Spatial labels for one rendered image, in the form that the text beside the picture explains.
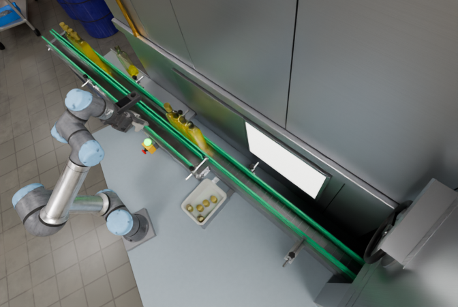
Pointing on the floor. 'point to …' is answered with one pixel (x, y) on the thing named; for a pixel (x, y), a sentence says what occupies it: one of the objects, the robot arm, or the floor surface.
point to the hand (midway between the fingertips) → (143, 119)
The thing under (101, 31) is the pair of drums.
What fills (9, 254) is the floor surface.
